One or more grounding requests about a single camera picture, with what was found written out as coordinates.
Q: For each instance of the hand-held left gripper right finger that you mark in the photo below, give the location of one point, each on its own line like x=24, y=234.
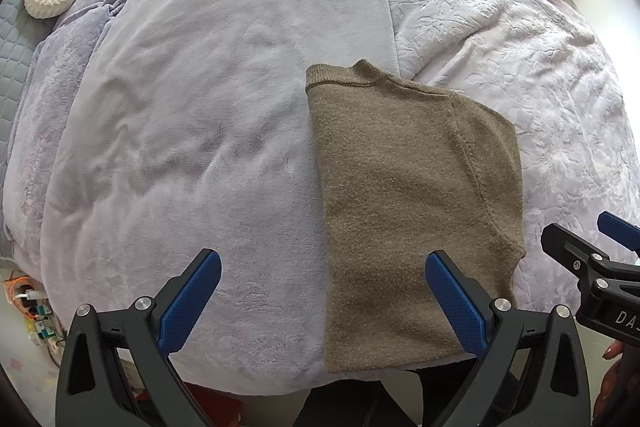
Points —
x=457, y=307

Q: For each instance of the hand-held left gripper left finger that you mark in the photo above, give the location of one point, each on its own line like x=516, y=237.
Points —
x=192, y=302

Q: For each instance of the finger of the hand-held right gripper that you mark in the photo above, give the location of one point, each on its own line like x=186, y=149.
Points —
x=570, y=252
x=617, y=227

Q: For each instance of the olive brown knit sweater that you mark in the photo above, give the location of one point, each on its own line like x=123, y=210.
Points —
x=400, y=207

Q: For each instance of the person's right hand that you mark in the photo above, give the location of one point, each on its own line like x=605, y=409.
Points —
x=617, y=387

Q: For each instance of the red object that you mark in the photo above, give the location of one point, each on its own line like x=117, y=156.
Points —
x=210, y=407

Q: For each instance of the person's dark trousers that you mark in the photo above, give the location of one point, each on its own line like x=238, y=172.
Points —
x=340, y=407

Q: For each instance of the smooth lavender blanket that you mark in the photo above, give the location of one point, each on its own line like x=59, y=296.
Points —
x=225, y=107

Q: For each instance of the fuzzy purple blanket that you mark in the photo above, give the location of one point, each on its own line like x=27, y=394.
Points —
x=60, y=72

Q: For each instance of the grey quilted mat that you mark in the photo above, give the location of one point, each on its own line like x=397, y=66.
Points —
x=15, y=57

